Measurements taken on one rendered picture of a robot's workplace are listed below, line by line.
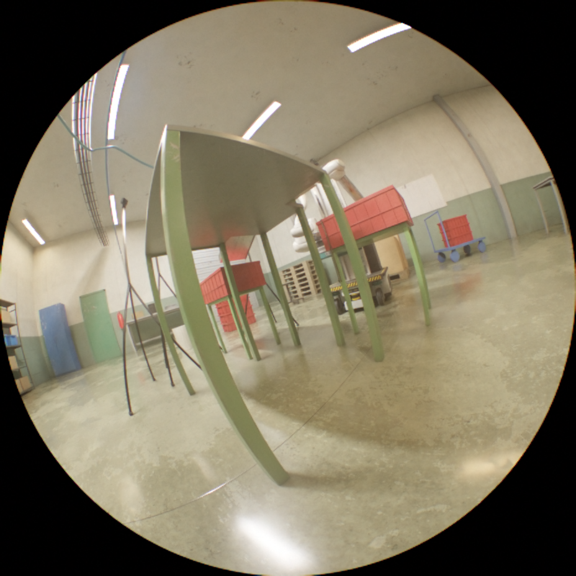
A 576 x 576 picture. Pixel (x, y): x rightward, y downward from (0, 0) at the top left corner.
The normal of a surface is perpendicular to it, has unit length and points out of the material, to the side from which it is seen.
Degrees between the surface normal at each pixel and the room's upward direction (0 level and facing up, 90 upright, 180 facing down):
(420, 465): 0
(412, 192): 90
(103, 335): 90
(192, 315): 90
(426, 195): 90
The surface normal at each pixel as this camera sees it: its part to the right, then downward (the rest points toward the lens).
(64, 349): 0.67, -0.20
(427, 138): -0.69, 0.22
